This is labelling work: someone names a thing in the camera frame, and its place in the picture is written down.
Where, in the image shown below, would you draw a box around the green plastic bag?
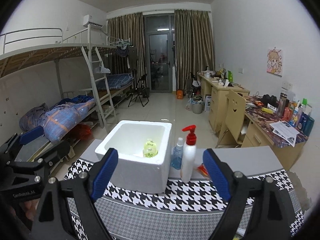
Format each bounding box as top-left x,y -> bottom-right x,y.
143,139 -> 158,158

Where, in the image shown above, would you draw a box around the person's left hand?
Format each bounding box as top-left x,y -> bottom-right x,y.
10,199 -> 39,222

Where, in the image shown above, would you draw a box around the blue plaid quilt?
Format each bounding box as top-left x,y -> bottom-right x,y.
19,95 -> 95,144

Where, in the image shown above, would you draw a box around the houndstooth table cloth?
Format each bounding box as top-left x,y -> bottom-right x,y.
63,158 -> 304,239

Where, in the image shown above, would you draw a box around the red snack packet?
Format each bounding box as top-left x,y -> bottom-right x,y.
196,164 -> 210,179

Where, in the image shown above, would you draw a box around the wooden smiley chair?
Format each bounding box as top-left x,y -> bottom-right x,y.
215,90 -> 246,148

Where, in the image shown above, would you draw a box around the near wooden desk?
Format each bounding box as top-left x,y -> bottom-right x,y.
242,96 -> 308,171

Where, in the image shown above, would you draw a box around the wooden desk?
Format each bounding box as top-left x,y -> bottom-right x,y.
197,73 -> 250,134
242,96 -> 308,171

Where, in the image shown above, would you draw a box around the printed paper sheets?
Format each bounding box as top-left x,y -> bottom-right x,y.
270,121 -> 299,147

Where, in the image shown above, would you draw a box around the white metal bunk bed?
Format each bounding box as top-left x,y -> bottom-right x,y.
0,23 -> 135,160

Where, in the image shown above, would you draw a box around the white red pump lotion bottle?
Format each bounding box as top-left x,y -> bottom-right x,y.
181,125 -> 197,183

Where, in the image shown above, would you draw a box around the blue spray bottle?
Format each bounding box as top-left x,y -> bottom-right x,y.
171,138 -> 184,170

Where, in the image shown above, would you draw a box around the toiletry bottles cluster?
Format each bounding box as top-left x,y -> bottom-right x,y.
276,90 -> 315,137

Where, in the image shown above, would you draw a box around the white styrofoam box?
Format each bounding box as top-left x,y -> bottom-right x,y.
95,120 -> 172,194

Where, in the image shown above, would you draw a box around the grey floor bucket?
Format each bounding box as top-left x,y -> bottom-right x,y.
192,101 -> 203,114

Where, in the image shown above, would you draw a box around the black folding chair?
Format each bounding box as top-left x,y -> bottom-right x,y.
128,74 -> 149,107

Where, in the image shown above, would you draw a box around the far wooden desk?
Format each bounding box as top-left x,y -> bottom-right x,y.
197,73 -> 250,134

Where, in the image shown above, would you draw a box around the white air conditioner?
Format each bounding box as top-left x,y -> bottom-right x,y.
82,15 -> 104,28

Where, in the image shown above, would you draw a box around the green bottle on desk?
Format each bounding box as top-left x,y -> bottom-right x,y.
227,70 -> 233,83

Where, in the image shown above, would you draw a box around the orange floor container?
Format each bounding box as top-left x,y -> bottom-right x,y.
176,89 -> 184,100

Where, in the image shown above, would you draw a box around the left brown curtain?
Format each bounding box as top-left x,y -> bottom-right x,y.
107,12 -> 146,77

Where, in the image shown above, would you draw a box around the brown curtain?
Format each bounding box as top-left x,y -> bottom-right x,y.
107,12 -> 146,77
174,9 -> 215,91

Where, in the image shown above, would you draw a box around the glass balcony door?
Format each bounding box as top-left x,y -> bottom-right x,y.
144,14 -> 175,93

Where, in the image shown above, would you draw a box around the right brown curtain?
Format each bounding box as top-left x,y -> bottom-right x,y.
174,9 -> 215,91

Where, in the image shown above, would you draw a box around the anime girl wall poster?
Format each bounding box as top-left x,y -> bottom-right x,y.
266,47 -> 283,76

